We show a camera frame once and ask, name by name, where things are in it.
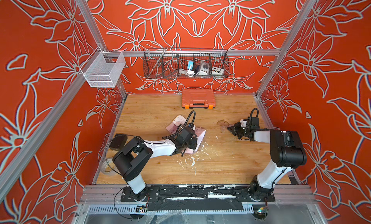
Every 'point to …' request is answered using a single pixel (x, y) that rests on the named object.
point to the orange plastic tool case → (198, 98)
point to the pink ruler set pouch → (200, 132)
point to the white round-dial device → (204, 68)
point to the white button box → (216, 71)
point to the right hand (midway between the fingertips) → (225, 126)
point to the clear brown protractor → (223, 125)
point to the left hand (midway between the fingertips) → (196, 140)
